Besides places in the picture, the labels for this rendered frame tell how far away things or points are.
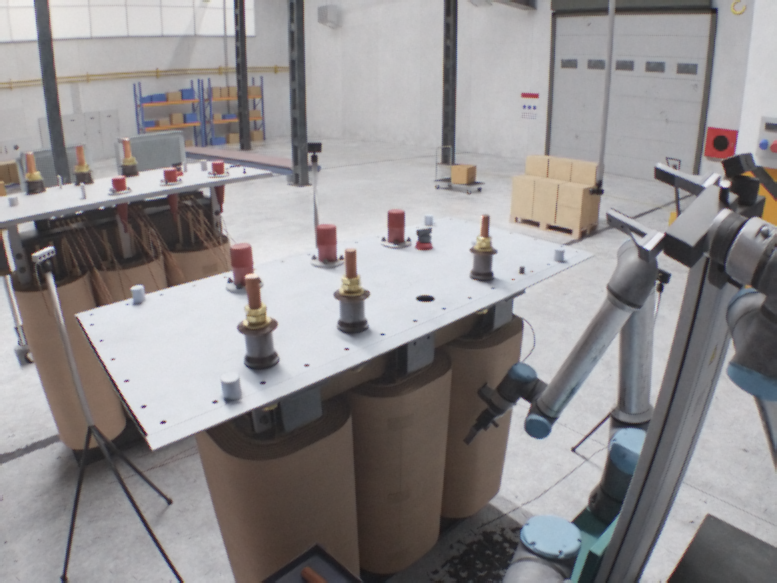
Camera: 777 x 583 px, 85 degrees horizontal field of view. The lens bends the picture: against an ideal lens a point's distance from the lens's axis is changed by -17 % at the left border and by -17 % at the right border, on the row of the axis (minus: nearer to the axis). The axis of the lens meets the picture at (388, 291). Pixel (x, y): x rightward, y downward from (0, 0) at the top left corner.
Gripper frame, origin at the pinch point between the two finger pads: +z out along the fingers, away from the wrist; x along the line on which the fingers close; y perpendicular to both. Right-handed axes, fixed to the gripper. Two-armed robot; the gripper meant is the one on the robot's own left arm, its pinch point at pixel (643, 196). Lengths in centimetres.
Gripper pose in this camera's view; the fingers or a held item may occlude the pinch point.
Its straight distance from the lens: 85.3
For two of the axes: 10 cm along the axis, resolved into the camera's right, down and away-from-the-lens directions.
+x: -7.7, 6.2, -1.5
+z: -5.3, -4.9, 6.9
